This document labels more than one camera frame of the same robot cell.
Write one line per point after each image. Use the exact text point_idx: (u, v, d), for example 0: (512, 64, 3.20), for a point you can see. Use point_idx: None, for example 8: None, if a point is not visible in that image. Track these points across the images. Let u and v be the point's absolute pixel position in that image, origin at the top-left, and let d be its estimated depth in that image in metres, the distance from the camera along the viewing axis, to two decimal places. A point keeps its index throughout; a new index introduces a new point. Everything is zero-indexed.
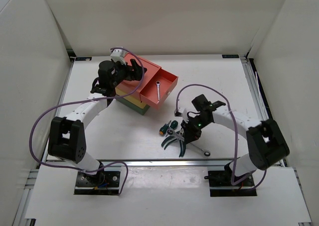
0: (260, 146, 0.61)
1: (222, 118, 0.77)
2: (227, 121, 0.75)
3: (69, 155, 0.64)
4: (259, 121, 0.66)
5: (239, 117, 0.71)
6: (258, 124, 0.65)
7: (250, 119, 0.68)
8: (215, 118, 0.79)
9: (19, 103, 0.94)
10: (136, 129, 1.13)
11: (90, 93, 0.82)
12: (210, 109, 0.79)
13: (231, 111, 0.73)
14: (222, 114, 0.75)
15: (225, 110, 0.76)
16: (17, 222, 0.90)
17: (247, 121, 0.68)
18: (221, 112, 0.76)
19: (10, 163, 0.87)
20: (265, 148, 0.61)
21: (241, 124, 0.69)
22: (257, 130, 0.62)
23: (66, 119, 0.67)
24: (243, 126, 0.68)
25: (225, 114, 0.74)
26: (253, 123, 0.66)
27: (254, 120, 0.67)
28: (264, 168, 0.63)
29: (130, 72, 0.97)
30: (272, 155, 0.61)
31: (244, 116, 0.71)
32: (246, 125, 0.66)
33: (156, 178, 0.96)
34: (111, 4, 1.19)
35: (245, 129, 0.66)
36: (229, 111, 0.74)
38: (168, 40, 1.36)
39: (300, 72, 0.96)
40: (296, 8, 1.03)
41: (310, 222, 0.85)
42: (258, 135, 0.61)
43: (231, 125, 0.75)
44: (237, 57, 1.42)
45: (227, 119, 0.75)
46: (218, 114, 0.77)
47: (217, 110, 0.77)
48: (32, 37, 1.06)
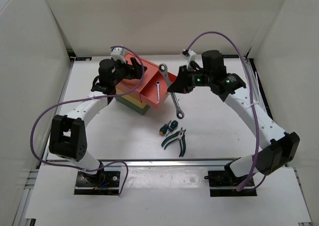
0: (274, 162, 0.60)
1: (236, 105, 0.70)
2: (242, 112, 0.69)
3: (69, 154, 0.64)
4: (283, 133, 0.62)
5: (261, 118, 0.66)
6: (281, 137, 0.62)
7: (273, 128, 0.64)
8: (228, 100, 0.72)
9: (19, 103, 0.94)
10: (136, 129, 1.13)
11: (90, 92, 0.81)
12: (228, 89, 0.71)
13: (253, 105, 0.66)
14: (241, 104, 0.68)
15: (245, 99, 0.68)
16: (17, 222, 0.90)
17: (269, 128, 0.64)
18: (239, 100, 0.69)
19: (10, 163, 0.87)
20: (276, 163, 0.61)
21: (262, 130, 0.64)
22: (278, 147, 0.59)
23: (67, 117, 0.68)
24: (264, 133, 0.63)
25: (244, 107, 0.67)
26: (276, 135, 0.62)
27: (277, 130, 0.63)
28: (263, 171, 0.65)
29: (130, 70, 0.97)
30: (276, 166, 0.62)
31: (266, 118, 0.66)
32: (269, 136, 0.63)
33: (156, 178, 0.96)
34: (111, 4, 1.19)
35: (267, 140, 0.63)
36: (250, 105, 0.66)
38: (168, 40, 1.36)
39: (300, 72, 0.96)
40: (296, 9, 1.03)
41: (310, 222, 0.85)
42: (278, 153, 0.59)
43: (244, 118, 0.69)
44: (237, 57, 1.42)
45: (244, 112, 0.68)
46: (236, 102, 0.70)
47: (236, 95, 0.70)
48: (32, 37, 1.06)
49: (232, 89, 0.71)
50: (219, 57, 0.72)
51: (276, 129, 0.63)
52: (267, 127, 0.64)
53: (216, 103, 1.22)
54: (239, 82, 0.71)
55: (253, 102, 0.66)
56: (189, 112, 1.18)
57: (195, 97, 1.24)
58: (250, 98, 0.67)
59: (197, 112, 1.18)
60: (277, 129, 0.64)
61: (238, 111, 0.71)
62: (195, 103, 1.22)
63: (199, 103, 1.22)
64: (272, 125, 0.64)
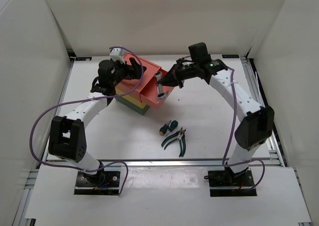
0: (251, 133, 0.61)
1: (218, 85, 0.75)
2: (224, 92, 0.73)
3: (69, 155, 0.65)
4: (259, 108, 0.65)
5: (239, 95, 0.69)
6: (257, 111, 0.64)
7: (250, 102, 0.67)
8: (211, 82, 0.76)
9: (19, 103, 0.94)
10: (136, 129, 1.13)
11: (90, 93, 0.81)
12: (211, 71, 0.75)
13: (233, 83, 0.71)
14: (222, 83, 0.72)
15: (226, 79, 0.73)
16: (17, 222, 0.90)
17: (247, 104, 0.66)
18: (221, 80, 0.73)
19: (11, 163, 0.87)
20: (254, 135, 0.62)
21: (240, 105, 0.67)
22: (254, 118, 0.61)
23: (67, 118, 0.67)
24: (242, 107, 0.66)
25: (225, 86, 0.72)
26: (253, 109, 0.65)
27: (254, 105, 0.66)
28: (245, 148, 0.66)
29: (129, 71, 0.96)
30: (255, 140, 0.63)
31: (244, 95, 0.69)
32: (246, 109, 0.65)
33: (156, 178, 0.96)
34: (111, 4, 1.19)
35: (244, 113, 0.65)
36: (230, 83, 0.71)
38: (168, 40, 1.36)
39: (300, 72, 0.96)
40: (296, 9, 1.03)
41: (310, 222, 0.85)
42: (253, 123, 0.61)
43: (227, 98, 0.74)
44: (237, 57, 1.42)
45: (225, 91, 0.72)
46: (217, 82, 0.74)
47: (218, 76, 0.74)
48: (32, 37, 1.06)
49: (215, 71, 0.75)
50: (202, 45, 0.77)
51: (252, 104, 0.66)
52: (245, 103, 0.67)
53: (216, 103, 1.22)
54: (221, 66, 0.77)
55: (233, 81, 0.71)
56: (189, 112, 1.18)
57: (195, 97, 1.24)
58: (231, 78, 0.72)
59: (197, 111, 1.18)
60: (253, 104, 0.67)
61: (220, 92, 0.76)
62: (195, 102, 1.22)
63: (199, 102, 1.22)
64: (249, 101, 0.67)
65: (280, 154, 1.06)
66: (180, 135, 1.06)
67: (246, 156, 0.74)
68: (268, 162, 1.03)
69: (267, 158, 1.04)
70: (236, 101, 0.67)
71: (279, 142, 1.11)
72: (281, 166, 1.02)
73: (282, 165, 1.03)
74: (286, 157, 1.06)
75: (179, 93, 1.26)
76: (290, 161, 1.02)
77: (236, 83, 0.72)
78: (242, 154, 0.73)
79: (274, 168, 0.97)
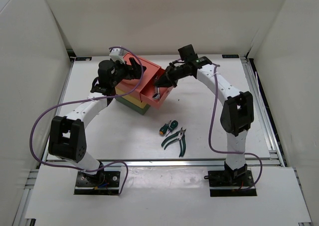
0: (233, 116, 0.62)
1: (204, 78, 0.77)
2: (209, 84, 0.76)
3: (69, 155, 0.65)
4: (239, 92, 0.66)
5: (221, 83, 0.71)
6: (237, 96, 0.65)
7: (231, 89, 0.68)
8: (198, 76, 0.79)
9: (19, 103, 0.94)
10: (136, 129, 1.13)
11: (90, 93, 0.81)
12: (196, 65, 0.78)
13: (215, 74, 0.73)
14: (206, 75, 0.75)
15: (210, 71, 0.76)
16: (17, 222, 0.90)
17: (228, 90, 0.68)
18: (206, 72, 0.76)
19: (10, 163, 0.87)
20: (237, 119, 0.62)
21: (222, 91, 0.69)
22: (234, 102, 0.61)
23: (67, 118, 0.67)
24: (224, 93, 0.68)
25: (209, 77, 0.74)
26: (233, 94, 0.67)
27: (235, 91, 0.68)
28: (231, 132, 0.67)
29: (129, 71, 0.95)
30: (239, 124, 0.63)
31: (226, 83, 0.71)
32: (227, 95, 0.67)
33: (156, 179, 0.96)
34: (111, 4, 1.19)
35: (225, 98, 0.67)
36: (213, 74, 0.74)
38: (168, 40, 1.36)
39: (300, 72, 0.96)
40: (297, 9, 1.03)
41: (310, 222, 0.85)
42: (233, 107, 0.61)
43: (212, 89, 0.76)
44: (237, 57, 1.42)
45: (210, 82, 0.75)
46: (202, 75, 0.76)
47: (202, 69, 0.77)
48: (32, 36, 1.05)
49: (200, 65, 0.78)
50: (189, 46, 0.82)
51: (233, 90, 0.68)
52: (226, 90, 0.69)
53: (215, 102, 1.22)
54: (206, 61, 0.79)
55: (215, 72, 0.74)
56: (189, 112, 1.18)
57: (195, 97, 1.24)
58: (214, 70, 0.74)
59: (197, 111, 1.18)
60: (234, 90, 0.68)
61: (207, 84, 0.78)
62: (195, 102, 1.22)
63: (199, 102, 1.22)
64: (231, 88, 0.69)
65: (280, 154, 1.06)
66: (180, 135, 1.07)
67: (239, 146, 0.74)
68: (268, 162, 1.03)
69: (267, 158, 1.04)
70: (218, 89, 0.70)
71: (279, 142, 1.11)
72: (280, 166, 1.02)
73: (281, 165, 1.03)
74: (286, 156, 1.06)
75: (179, 93, 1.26)
76: (290, 161, 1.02)
77: (219, 74, 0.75)
78: (234, 143, 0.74)
79: (274, 168, 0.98)
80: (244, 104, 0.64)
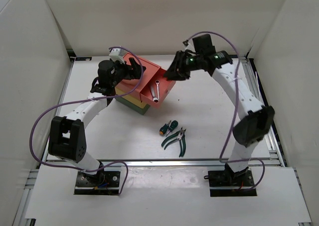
0: (250, 131, 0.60)
1: (221, 79, 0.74)
2: (226, 86, 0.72)
3: (69, 155, 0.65)
4: (260, 107, 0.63)
5: (241, 92, 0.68)
6: (257, 110, 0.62)
7: (251, 101, 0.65)
8: (215, 75, 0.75)
9: (19, 103, 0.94)
10: (136, 129, 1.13)
11: (90, 93, 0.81)
12: (215, 64, 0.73)
13: (236, 79, 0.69)
14: (225, 77, 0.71)
15: (230, 74, 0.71)
16: (17, 222, 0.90)
17: (248, 102, 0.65)
18: (225, 74, 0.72)
19: (10, 163, 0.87)
20: (252, 133, 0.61)
21: (241, 102, 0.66)
22: (254, 117, 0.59)
23: (67, 119, 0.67)
24: (243, 105, 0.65)
25: (229, 81, 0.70)
26: (254, 107, 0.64)
27: (255, 103, 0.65)
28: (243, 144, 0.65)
29: (129, 71, 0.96)
30: (252, 137, 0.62)
31: (246, 92, 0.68)
32: (247, 108, 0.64)
33: (156, 179, 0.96)
34: (110, 4, 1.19)
35: (244, 112, 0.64)
36: (234, 79, 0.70)
38: (168, 40, 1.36)
39: (300, 72, 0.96)
40: (297, 9, 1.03)
41: (310, 222, 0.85)
42: (252, 123, 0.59)
43: (229, 93, 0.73)
44: (237, 57, 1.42)
45: (228, 86, 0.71)
46: (221, 76, 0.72)
47: (221, 69, 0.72)
48: (32, 36, 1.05)
49: (219, 64, 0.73)
50: (206, 37, 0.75)
51: (254, 102, 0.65)
52: (246, 101, 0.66)
53: (218, 105, 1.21)
54: (225, 58, 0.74)
55: (237, 76, 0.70)
56: (189, 112, 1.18)
57: (195, 97, 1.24)
58: (235, 73, 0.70)
59: (197, 111, 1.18)
60: (255, 102, 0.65)
61: (223, 85, 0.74)
62: (195, 102, 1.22)
63: (199, 102, 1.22)
64: (252, 99, 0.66)
65: (280, 154, 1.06)
66: (180, 136, 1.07)
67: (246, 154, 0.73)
68: (268, 162, 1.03)
69: (267, 158, 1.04)
70: (238, 98, 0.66)
71: (279, 142, 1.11)
72: (280, 166, 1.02)
73: (281, 165, 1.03)
74: (286, 156, 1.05)
75: (179, 93, 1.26)
76: (290, 161, 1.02)
77: (239, 78, 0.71)
78: (241, 153, 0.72)
79: (274, 168, 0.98)
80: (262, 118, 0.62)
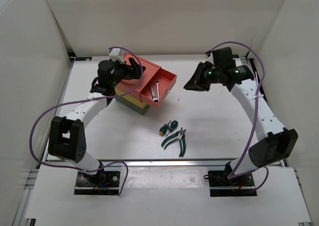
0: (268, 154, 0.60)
1: (239, 95, 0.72)
2: (245, 103, 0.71)
3: (69, 155, 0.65)
4: (281, 129, 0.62)
5: (261, 111, 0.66)
6: (278, 132, 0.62)
7: (272, 122, 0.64)
8: (234, 90, 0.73)
9: (19, 103, 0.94)
10: (136, 129, 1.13)
11: (90, 93, 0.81)
12: (235, 79, 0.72)
13: (257, 97, 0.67)
14: (245, 94, 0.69)
15: (251, 91, 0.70)
16: (17, 222, 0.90)
17: (269, 122, 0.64)
18: (244, 91, 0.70)
19: (10, 163, 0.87)
20: (269, 156, 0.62)
21: (261, 122, 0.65)
22: (275, 141, 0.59)
23: (66, 119, 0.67)
24: (263, 125, 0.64)
25: (248, 98, 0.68)
26: (275, 128, 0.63)
27: (276, 124, 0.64)
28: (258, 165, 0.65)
29: (129, 71, 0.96)
30: (270, 160, 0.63)
31: (267, 112, 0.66)
32: (267, 129, 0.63)
33: (156, 179, 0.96)
34: (110, 4, 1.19)
35: (263, 133, 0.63)
36: (254, 97, 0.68)
38: (168, 40, 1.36)
39: (300, 72, 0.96)
40: (296, 9, 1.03)
41: (310, 222, 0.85)
42: (272, 146, 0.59)
43: (247, 110, 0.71)
44: (237, 57, 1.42)
45: (247, 103, 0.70)
46: (240, 92, 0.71)
47: (241, 85, 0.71)
48: (32, 36, 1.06)
49: (239, 80, 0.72)
50: (227, 50, 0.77)
51: (275, 123, 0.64)
52: (267, 120, 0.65)
53: (218, 105, 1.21)
54: (246, 74, 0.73)
55: (258, 94, 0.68)
56: (189, 112, 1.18)
57: (195, 97, 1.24)
58: (256, 91, 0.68)
59: (197, 112, 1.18)
60: (276, 123, 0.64)
61: (241, 101, 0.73)
62: (195, 102, 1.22)
63: (199, 102, 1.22)
64: (273, 119, 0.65)
65: None
66: (180, 136, 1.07)
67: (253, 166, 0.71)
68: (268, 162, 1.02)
69: None
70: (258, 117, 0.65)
71: None
72: (280, 166, 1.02)
73: (281, 165, 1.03)
74: None
75: (179, 93, 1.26)
76: (290, 161, 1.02)
77: (260, 96, 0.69)
78: (247, 162, 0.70)
79: (274, 167, 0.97)
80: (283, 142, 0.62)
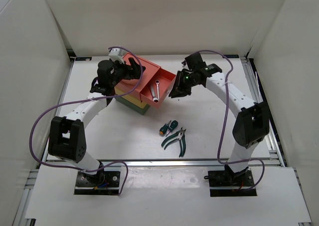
0: (248, 128, 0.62)
1: (213, 86, 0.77)
2: (219, 92, 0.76)
3: (69, 155, 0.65)
4: (253, 104, 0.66)
5: (233, 93, 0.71)
6: (250, 107, 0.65)
7: (244, 100, 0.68)
8: (207, 84, 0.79)
9: (19, 102, 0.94)
10: (136, 129, 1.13)
11: (90, 93, 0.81)
12: (206, 74, 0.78)
13: (227, 83, 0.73)
14: (216, 83, 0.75)
15: (221, 80, 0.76)
16: (17, 222, 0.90)
17: (241, 100, 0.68)
18: (216, 81, 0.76)
19: (10, 163, 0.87)
20: (251, 132, 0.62)
21: (235, 102, 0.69)
22: (248, 113, 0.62)
23: (66, 119, 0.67)
24: (237, 104, 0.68)
25: (220, 86, 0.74)
26: (247, 105, 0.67)
27: (248, 102, 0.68)
28: (245, 146, 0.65)
29: (129, 71, 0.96)
30: (253, 137, 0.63)
31: (239, 93, 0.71)
32: (240, 106, 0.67)
33: (156, 179, 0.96)
34: (110, 4, 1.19)
35: (239, 109, 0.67)
36: (224, 83, 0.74)
38: (168, 40, 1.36)
39: (300, 71, 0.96)
40: (297, 9, 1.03)
41: (310, 222, 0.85)
42: (247, 118, 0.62)
43: (223, 98, 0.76)
44: (237, 57, 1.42)
45: (220, 91, 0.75)
46: (212, 83, 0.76)
47: (212, 77, 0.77)
48: (32, 36, 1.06)
49: (210, 74, 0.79)
50: (197, 54, 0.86)
51: (246, 101, 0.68)
52: (239, 100, 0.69)
53: (218, 105, 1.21)
54: (215, 69, 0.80)
55: (226, 81, 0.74)
56: (189, 112, 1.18)
57: (195, 97, 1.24)
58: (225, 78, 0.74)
59: (197, 111, 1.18)
60: (247, 101, 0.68)
61: (216, 92, 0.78)
62: (195, 102, 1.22)
63: (199, 102, 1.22)
64: (244, 98, 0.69)
65: (280, 154, 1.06)
66: (180, 136, 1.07)
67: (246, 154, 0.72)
68: (268, 162, 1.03)
69: (267, 158, 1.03)
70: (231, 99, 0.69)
71: (279, 142, 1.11)
72: (280, 166, 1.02)
73: (281, 165, 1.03)
74: (286, 156, 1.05)
75: None
76: (290, 161, 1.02)
77: (230, 83, 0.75)
78: (241, 152, 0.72)
79: (274, 167, 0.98)
80: (258, 114, 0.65)
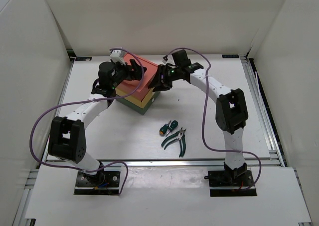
0: (226, 113, 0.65)
1: (197, 81, 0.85)
2: (201, 85, 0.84)
3: (69, 156, 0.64)
4: (230, 91, 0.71)
5: (213, 84, 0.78)
6: (228, 93, 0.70)
7: (222, 88, 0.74)
8: (192, 79, 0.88)
9: (19, 102, 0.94)
10: (136, 129, 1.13)
11: (91, 94, 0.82)
12: (189, 71, 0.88)
13: (207, 76, 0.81)
14: (198, 78, 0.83)
15: (202, 74, 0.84)
16: (17, 222, 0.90)
17: (220, 90, 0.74)
18: (198, 76, 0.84)
19: (10, 163, 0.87)
20: (231, 117, 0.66)
21: (214, 91, 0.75)
22: (226, 99, 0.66)
23: (67, 119, 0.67)
24: (216, 93, 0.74)
25: (201, 79, 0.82)
26: (225, 92, 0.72)
27: (226, 90, 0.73)
28: (229, 131, 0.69)
29: (130, 72, 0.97)
30: (234, 122, 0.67)
31: (218, 84, 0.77)
32: (219, 93, 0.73)
33: (156, 178, 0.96)
34: (111, 4, 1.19)
35: (217, 96, 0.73)
36: (205, 77, 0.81)
38: (168, 40, 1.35)
39: (300, 72, 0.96)
40: (297, 9, 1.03)
41: (310, 222, 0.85)
42: (225, 104, 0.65)
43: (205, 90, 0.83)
44: (237, 57, 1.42)
45: (202, 84, 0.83)
46: (195, 78, 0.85)
47: (195, 73, 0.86)
48: (32, 36, 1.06)
49: (193, 71, 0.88)
50: (183, 52, 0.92)
51: (225, 89, 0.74)
52: (218, 89, 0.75)
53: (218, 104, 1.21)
54: (198, 66, 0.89)
55: (207, 74, 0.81)
56: (189, 112, 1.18)
57: (195, 97, 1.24)
58: (206, 72, 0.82)
59: (197, 111, 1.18)
60: (226, 89, 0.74)
61: (200, 87, 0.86)
62: (195, 102, 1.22)
63: (199, 102, 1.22)
64: (222, 87, 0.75)
65: (280, 154, 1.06)
66: (179, 136, 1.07)
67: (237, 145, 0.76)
68: (268, 162, 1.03)
69: (267, 158, 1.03)
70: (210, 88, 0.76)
71: (279, 142, 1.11)
72: (280, 166, 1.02)
73: (282, 165, 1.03)
74: (286, 156, 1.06)
75: (179, 93, 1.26)
76: (290, 161, 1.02)
77: (210, 76, 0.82)
78: (231, 141, 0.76)
79: (274, 168, 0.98)
80: (237, 102, 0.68)
